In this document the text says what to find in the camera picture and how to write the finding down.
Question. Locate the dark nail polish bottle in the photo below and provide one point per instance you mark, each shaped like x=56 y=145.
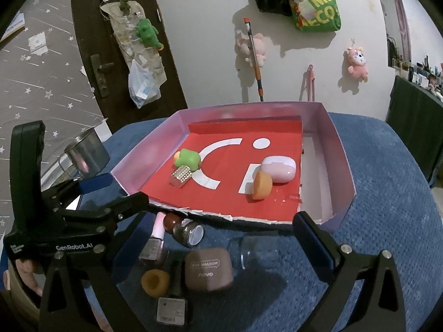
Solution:
x=171 y=311

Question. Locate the pink bear plush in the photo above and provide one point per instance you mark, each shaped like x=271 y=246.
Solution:
x=357 y=62

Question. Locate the pink curtain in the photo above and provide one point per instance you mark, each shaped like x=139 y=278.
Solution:
x=403 y=31

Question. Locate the amber egg-shaped toy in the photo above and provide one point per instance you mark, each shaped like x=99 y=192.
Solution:
x=261 y=186

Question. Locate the pink pig plush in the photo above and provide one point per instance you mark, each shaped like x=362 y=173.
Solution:
x=244 y=46

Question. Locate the dark green covered table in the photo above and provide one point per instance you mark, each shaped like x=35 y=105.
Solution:
x=412 y=121

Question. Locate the pink plastic hanger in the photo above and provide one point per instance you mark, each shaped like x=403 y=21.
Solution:
x=310 y=83

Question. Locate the clear glass cup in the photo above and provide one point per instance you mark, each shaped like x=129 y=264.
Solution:
x=256 y=249

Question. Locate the red printed paper sheet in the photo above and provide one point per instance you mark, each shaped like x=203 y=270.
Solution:
x=228 y=166

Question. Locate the pink cardboard box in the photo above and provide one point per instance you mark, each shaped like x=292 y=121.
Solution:
x=328 y=128

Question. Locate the brown-capped glitter bottle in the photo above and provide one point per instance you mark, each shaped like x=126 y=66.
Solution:
x=188 y=233

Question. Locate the person's left hand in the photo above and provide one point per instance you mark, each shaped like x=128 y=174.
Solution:
x=27 y=276

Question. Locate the dark brown door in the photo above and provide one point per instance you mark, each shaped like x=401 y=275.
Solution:
x=86 y=34

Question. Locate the green and yellow toy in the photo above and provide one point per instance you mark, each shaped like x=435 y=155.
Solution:
x=188 y=158

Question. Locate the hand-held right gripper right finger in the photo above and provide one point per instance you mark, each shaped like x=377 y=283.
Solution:
x=311 y=235

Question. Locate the gold studded cylinder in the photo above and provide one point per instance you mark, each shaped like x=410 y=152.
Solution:
x=180 y=176

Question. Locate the pink earbud case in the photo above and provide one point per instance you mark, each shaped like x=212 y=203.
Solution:
x=280 y=169

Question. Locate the pink nail polish bottle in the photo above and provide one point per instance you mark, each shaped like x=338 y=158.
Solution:
x=158 y=228

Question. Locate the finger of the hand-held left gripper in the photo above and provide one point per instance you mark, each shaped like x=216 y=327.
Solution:
x=128 y=202
x=95 y=182

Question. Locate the row of cosmetic bottles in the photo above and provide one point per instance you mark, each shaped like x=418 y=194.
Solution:
x=422 y=71

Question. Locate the green tote bag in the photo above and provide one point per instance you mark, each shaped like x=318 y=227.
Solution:
x=318 y=7

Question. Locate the clear plastic bag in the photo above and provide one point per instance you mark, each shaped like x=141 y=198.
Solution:
x=143 y=86

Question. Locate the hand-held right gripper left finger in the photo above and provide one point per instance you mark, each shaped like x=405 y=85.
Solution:
x=123 y=259

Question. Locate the clear hanging organizer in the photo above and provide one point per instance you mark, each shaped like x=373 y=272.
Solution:
x=121 y=31

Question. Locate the metal mug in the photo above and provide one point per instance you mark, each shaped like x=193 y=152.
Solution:
x=86 y=152

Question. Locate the brown eye shadow case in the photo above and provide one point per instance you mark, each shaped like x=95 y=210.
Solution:
x=207 y=269

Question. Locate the green plush dinosaur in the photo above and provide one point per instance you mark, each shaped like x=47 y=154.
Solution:
x=148 y=33

